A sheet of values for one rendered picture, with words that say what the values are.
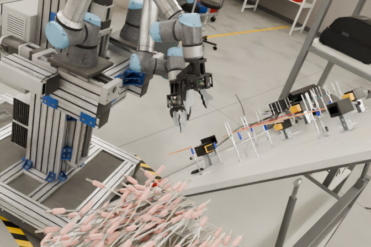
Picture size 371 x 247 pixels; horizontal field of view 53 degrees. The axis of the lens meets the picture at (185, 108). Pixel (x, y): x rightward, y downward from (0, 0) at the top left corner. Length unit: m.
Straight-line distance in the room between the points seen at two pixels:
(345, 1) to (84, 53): 7.74
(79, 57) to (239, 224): 1.04
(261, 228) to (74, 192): 1.23
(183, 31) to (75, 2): 0.47
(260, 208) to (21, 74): 1.27
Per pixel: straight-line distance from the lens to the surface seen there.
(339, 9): 9.11
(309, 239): 1.56
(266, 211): 1.89
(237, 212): 1.80
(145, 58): 1.67
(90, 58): 1.80
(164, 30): 1.37
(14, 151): 2.77
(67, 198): 2.47
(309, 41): 2.17
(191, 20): 1.32
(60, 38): 1.64
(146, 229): 0.62
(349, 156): 0.84
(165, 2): 1.50
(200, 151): 1.47
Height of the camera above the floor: 1.96
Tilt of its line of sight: 29 degrees down
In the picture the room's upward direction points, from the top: 18 degrees clockwise
